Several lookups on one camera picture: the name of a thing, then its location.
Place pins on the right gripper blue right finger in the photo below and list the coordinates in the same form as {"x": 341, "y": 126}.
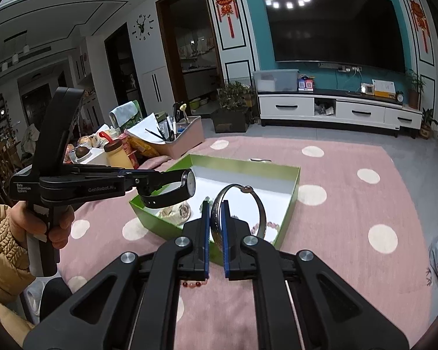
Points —
{"x": 237, "y": 264}

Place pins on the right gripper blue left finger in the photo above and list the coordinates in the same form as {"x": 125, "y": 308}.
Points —
{"x": 195, "y": 265}

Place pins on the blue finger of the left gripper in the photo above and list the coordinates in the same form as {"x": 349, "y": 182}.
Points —
{"x": 146, "y": 188}
{"x": 140, "y": 174}

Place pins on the black strap wristwatch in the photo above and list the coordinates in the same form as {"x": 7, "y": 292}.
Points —
{"x": 179, "y": 186}

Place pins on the cream chunky wristwatch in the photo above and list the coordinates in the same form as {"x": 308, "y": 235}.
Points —
{"x": 175, "y": 214}

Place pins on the tan knitted sleeve forearm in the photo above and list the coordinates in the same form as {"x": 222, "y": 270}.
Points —
{"x": 14, "y": 278}

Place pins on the person's left hand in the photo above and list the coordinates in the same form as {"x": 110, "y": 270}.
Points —
{"x": 22, "y": 222}

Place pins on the yellow snack bag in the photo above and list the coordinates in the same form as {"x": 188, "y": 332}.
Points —
{"x": 143, "y": 147}

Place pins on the white paper sheets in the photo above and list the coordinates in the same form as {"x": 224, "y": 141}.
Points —
{"x": 147, "y": 130}

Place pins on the pink desk organizer tray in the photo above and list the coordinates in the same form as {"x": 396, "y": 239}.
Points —
{"x": 190, "y": 137}

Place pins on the potted green plant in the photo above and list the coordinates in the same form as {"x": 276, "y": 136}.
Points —
{"x": 236, "y": 109}

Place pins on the clear plastic storage bin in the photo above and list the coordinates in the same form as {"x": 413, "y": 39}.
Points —
{"x": 276, "y": 80}

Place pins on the white TV cabinet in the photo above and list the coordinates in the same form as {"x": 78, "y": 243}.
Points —
{"x": 343, "y": 110}

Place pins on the red chinese knot decoration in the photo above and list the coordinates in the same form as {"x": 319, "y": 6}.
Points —
{"x": 226, "y": 9}

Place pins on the right red chinese knot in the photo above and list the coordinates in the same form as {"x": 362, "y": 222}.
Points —
{"x": 421, "y": 24}

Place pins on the deer wall clock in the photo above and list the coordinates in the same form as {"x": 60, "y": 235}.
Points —
{"x": 143, "y": 26}

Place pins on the black wall television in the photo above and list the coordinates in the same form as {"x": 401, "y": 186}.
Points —
{"x": 353, "y": 32}

